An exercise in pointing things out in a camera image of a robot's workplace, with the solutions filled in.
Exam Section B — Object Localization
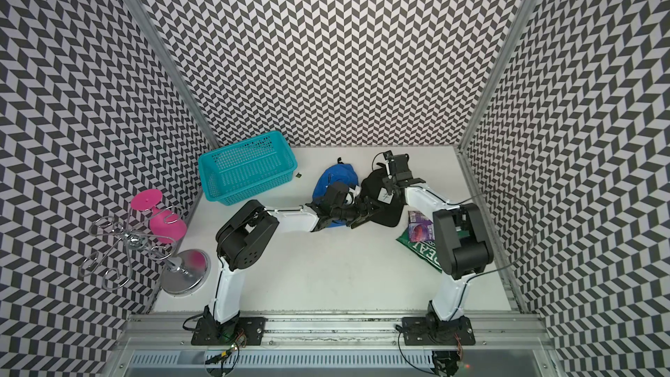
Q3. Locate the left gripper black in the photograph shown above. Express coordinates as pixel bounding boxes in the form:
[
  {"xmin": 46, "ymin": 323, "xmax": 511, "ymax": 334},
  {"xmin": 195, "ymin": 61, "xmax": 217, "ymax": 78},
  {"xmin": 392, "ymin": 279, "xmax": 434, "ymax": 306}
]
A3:
[{"xmin": 332, "ymin": 195, "xmax": 385, "ymax": 229}]

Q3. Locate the blue baseball cap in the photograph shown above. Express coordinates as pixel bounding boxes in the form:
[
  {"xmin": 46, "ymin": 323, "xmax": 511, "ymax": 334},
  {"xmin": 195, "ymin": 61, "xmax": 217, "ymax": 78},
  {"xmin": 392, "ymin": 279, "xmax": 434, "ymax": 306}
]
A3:
[{"xmin": 308, "ymin": 158, "xmax": 359, "ymax": 232}]

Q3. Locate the black baseball cap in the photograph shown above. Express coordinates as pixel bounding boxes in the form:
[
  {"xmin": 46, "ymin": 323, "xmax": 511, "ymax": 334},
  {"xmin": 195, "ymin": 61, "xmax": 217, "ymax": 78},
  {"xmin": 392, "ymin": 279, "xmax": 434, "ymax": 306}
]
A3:
[{"xmin": 361, "ymin": 168, "xmax": 404, "ymax": 228}]

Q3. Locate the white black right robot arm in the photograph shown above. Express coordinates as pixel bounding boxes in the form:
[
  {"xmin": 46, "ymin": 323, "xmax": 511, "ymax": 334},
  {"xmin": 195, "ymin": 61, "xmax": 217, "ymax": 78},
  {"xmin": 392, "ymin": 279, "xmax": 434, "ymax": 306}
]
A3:
[{"xmin": 382, "ymin": 151, "xmax": 494, "ymax": 343}]

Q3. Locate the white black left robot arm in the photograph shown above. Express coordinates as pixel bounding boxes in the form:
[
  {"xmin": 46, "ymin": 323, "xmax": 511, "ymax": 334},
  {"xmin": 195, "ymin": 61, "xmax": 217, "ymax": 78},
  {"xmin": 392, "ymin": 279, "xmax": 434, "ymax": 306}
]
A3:
[{"xmin": 192, "ymin": 182, "xmax": 383, "ymax": 345}]

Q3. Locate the purple snack packet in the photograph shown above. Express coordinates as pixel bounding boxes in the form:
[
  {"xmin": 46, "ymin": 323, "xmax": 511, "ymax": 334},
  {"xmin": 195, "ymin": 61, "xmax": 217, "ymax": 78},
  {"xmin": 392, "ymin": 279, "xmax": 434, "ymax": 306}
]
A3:
[{"xmin": 408, "ymin": 210, "xmax": 434, "ymax": 243}]

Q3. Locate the green snack bag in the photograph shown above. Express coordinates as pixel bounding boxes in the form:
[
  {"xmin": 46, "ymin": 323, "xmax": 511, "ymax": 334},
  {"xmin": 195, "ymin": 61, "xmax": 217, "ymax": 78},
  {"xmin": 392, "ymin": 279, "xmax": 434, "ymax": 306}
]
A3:
[{"xmin": 396, "ymin": 228, "xmax": 442, "ymax": 272}]

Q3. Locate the teal plastic basket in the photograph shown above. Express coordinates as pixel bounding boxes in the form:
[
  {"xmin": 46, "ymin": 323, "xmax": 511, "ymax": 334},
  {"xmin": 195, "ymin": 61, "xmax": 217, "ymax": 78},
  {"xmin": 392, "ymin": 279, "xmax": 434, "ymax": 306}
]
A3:
[{"xmin": 198, "ymin": 131, "xmax": 298, "ymax": 206}]

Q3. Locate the pink goblet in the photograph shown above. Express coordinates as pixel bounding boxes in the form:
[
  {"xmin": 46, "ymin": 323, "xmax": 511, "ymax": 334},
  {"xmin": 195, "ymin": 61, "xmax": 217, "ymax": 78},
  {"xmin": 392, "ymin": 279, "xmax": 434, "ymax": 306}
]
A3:
[{"xmin": 130, "ymin": 188, "xmax": 188, "ymax": 244}]

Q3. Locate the silver wire rack stand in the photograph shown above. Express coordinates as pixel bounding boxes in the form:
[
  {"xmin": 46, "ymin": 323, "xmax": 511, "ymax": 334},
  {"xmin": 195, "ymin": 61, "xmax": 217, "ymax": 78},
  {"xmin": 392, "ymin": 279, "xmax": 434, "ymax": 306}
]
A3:
[{"xmin": 79, "ymin": 216, "xmax": 211, "ymax": 296}]

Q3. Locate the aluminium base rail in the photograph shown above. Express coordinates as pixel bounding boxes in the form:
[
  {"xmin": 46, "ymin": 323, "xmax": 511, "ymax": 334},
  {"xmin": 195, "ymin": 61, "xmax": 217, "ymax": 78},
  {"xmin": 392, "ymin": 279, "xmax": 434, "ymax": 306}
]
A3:
[{"xmin": 103, "ymin": 312, "xmax": 564, "ymax": 376}]

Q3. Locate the aluminium corner post right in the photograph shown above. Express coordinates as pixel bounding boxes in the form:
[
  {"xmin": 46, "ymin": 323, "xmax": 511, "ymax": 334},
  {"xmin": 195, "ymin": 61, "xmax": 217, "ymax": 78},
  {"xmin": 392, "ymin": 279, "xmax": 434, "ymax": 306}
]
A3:
[{"xmin": 457, "ymin": 0, "xmax": 539, "ymax": 153}]

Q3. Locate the aluminium corner post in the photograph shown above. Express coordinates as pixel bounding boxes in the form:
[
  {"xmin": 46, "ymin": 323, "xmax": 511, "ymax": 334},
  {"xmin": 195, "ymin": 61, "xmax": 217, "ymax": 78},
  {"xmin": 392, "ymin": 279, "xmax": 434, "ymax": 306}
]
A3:
[
  {"xmin": 123, "ymin": 0, "xmax": 219, "ymax": 148},
  {"xmin": 457, "ymin": 0, "xmax": 539, "ymax": 153}
]

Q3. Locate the aluminium corner post left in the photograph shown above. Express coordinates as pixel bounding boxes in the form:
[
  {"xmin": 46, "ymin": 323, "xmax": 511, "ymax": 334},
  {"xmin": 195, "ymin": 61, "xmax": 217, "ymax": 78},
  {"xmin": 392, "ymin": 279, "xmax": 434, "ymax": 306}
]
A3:
[{"xmin": 123, "ymin": 0, "xmax": 219, "ymax": 148}]

